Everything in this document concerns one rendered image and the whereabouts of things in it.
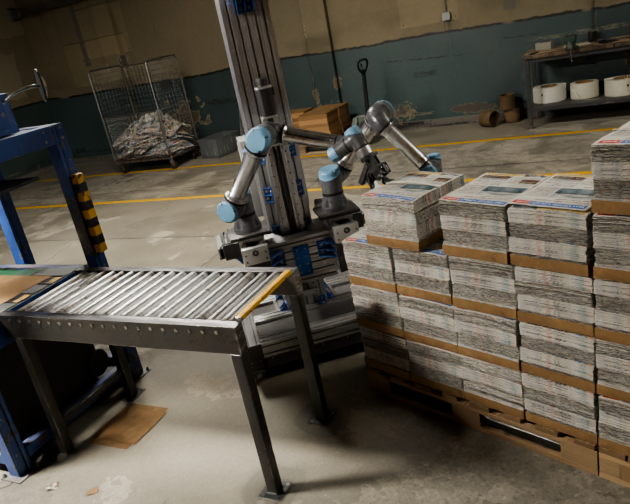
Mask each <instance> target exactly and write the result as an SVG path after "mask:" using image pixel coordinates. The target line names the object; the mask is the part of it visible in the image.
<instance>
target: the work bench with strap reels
mask: <svg viewBox="0 0 630 504"><path fill-rule="evenodd" d="M629 29H630V25H629ZM613 38H616V39H619V40H617V41H613V42H608V43H604V44H603V43H600V44H599V42H600V41H598V42H595V41H593V42H588V41H586V42H580V43H576V45H578V46H579V47H578V49H572V50H571V52H572V57H579V56H586V55H593V54H600V53H607V52H614V51H621V50H628V49H630V35H626V36H619V37H613ZM565 48H566V45H559V46H555V48H552V49H547V50H538V51H539V53H536V54H532V55H529V54H530V53H533V52H537V51H536V50H535V49H533V50H529V51H528V52H527V53H526V54H525V55H524V56H523V57H522V60H525V76H526V91H527V106H528V121H529V127H528V128H527V129H535V127H533V119H540V117H539V113H538V111H546V110H555V109H564V108H574V107H583V106H592V105H601V104H611V103H620V102H629V101H630V75H621V76H614V77H610V78H606V79H604V91H599V80H598V79H587V80H580V81H575V82H572V83H570V95H567V92H566V83H549V84H543V85H539V86H537V80H536V62H543V61H551V60H558V59H565V58H571V55H570V50H565ZM529 63H531V70H532V86H533V102H532V95H531V80H530V64H529ZM533 112H534V118H533Z"/></svg>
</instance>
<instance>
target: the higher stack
mask: <svg viewBox="0 0 630 504"><path fill-rule="evenodd" d="M614 130H617V131H615V132H614ZM591 157H592V158H591V163H592V168H591V169H592V171H593V172H592V174H593V176H592V177H593V178H592V179H593V184H594V185H593V187H594V188H593V190H594V194H595V195H594V196H593V197H592V199H593V200H602V201H617V202H630V121H629V122H628V123H626V124H624V125H623V126H621V127H620V128H619V129H612V132H611V133H610V134H608V135H606V136H604V137H602V138H601V139H599V140H597V141H596V142H594V143H593V144H592V145H591ZM592 219H593V222H592V224H593V228H592V230H593V231H594V232H593V238H594V239H593V242H594V244H593V248H594V251H595V255H594V256H595V263H594V264H595V267H602V268H609V269H616V270H623V271H629V272H630V216H629V215H616V214H604V213H595V214H594V215H593V216H592ZM593 287H594V292H593V294H596V296H595V299H596V300H595V302H596V309H595V310H594V311H595V312H596V313H595V322H596V323H595V325H596V328H600V329H605V330H610V331H615V332H620V333H624V334H629V335H630V284H629V283H623V282H617V281H610V280H604V279H597V278H595V280H594V283H593ZM595 343H596V351H595V352H596V353H597V354H596V360H597V361H596V363H597V365H596V368H597V369H598V374H597V375H598V381H597V382H598V384H600V385H604V386H607V387H611V388H615V389H618V390H622V391H625V392H629V393H630V346H628V345H624V344H619V343H615V342H610V341H606V340H602V339H596V340H595ZM598 399H599V401H598V402H599V409H600V410H599V412H600V413H599V419H600V420H599V421H598V426H599V428H598V431H599V436H600V437H601V438H604V439H607V440H610V441H613V442H616V443H619V444H622V445H625V446H628V447H630V403H628V402H624V401H621V400H617V399H614V398H611V397H607V396H604V395H600V396H599V397H598ZM599 467H600V472H599V476H600V477H602V478H604V479H607V480H610V481H612V482H615V483H618V484H620V485H623V486H625V487H628V488H630V456H629V457H628V456H627V455H624V454H621V453H618V452H615V451H612V450H609V449H606V448H604V447H601V446H599Z"/></svg>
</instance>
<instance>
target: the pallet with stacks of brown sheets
mask: <svg viewBox="0 0 630 504"><path fill-rule="evenodd" d="M348 107H349V105H348V102H345V103H338V104H330V105H322V106H319V107H317V108H315V109H314V107H308V108H300V109H292V110H290V113H291V118H292V123H293V128H298V129H304V130H310V131H317V132H323V133H329V134H336V135H342V136H344V135H345V134H344V132H345V131H346V130H347V129H348V128H350V127H351V126H352V121H351V118H350V114H349V109H348ZM298 146H299V151H300V155H311V154H322V153H327V150H323V151H313V152H309V150H308V147H309V146H306V145H300V144H298Z"/></svg>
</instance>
